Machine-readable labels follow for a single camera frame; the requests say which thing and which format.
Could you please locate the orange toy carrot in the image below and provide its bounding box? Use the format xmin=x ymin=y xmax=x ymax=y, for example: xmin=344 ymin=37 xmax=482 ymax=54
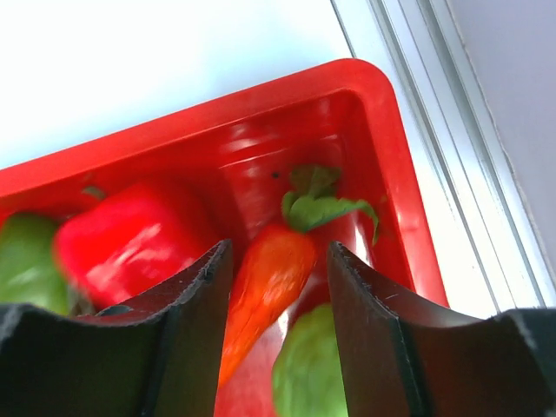
xmin=218 ymin=163 xmax=379 ymax=386

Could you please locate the yellow green toy fruit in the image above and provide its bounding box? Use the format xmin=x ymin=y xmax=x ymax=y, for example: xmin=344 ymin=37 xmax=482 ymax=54
xmin=1 ymin=213 xmax=71 ymax=315

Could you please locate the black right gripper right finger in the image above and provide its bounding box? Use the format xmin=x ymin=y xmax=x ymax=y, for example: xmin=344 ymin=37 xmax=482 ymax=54
xmin=327 ymin=242 xmax=555 ymax=416

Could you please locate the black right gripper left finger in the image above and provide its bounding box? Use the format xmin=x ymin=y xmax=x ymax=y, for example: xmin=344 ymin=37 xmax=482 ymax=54
xmin=1 ymin=240 xmax=234 ymax=416

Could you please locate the red toy bell pepper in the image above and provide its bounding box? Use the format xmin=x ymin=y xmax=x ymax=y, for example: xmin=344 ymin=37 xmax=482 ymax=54
xmin=54 ymin=179 xmax=220 ymax=309

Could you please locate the light green toy cabbage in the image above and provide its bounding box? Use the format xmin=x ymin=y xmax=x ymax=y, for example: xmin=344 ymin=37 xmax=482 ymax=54
xmin=271 ymin=303 xmax=348 ymax=417

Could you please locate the red plastic tray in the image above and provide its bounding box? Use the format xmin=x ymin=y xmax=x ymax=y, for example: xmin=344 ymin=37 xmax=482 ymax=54
xmin=1 ymin=59 xmax=447 ymax=416

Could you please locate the aluminium frame rail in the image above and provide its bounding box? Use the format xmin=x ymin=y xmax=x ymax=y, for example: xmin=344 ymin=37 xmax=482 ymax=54
xmin=332 ymin=1 xmax=555 ymax=318

